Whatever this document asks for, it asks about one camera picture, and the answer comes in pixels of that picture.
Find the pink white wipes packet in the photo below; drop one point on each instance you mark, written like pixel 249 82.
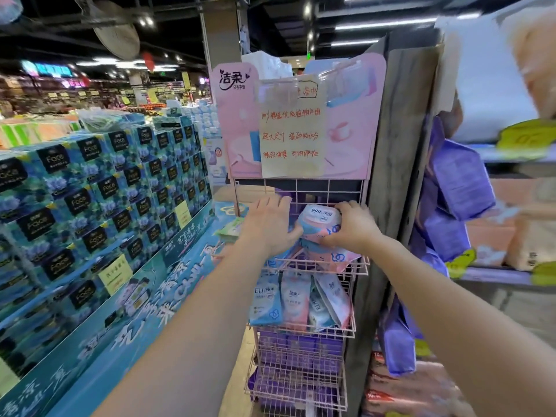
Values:
pixel 336 297

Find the handwritten paper notice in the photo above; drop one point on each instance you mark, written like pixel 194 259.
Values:
pixel 293 130

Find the ceiling strip light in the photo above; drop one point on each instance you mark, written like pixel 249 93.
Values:
pixel 354 42
pixel 384 24

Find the grey wooden shelf post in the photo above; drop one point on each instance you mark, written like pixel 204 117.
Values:
pixel 397 147

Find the pile of pink wipes packs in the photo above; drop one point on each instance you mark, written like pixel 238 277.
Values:
pixel 332 258

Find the person's right hand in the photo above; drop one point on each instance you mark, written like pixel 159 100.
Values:
pixel 358 230

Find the pink sign board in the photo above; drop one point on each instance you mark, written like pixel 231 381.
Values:
pixel 347 125

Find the row of purple packets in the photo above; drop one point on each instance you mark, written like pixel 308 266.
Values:
pixel 299 349

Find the person's left hand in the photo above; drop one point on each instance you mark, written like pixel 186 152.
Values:
pixel 267 227

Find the grey store pillar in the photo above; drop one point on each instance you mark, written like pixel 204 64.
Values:
pixel 221 34

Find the person's right thumb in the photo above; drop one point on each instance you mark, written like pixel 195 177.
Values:
pixel 332 242

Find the hanging purple packets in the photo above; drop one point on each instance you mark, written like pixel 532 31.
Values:
pixel 456 191

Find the hanging purple packet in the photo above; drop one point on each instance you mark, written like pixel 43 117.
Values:
pixel 397 338

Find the person's left thumb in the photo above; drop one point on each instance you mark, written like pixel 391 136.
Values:
pixel 296 233

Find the stack of blue tissue boxes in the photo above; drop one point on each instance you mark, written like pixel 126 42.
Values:
pixel 87 199

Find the pink wet wipes packet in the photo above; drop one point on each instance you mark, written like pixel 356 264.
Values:
pixel 319 221

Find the small blue white wipes packet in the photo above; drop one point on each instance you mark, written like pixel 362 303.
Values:
pixel 319 312

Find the pink tissue pack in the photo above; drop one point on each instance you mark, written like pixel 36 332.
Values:
pixel 488 238

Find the ceiling fan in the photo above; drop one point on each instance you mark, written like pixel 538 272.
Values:
pixel 115 32

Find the pink upright wipes packet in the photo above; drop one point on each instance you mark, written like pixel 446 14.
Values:
pixel 296 301

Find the yellow price tag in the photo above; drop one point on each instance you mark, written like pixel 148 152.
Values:
pixel 8 377
pixel 183 214
pixel 115 274

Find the beige tissue pack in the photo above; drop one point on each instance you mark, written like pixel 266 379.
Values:
pixel 532 243

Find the red orange wrapped packs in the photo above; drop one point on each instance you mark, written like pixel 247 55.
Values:
pixel 412 390

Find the yellow shelf label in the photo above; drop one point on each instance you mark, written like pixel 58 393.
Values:
pixel 545 273
pixel 525 135
pixel 461 262

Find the white paper roll pack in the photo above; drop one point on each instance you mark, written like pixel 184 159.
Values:
pixel 486 82

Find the person's left forearm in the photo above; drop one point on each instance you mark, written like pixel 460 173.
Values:
pixel 186 338

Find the person's right forearm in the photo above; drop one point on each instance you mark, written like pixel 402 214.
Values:
pixel 456 325

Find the teal printed display base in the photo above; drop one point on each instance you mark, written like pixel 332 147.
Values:
pixel 130 334

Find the green wipes packet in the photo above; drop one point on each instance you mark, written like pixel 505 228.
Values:
pixel 230 230

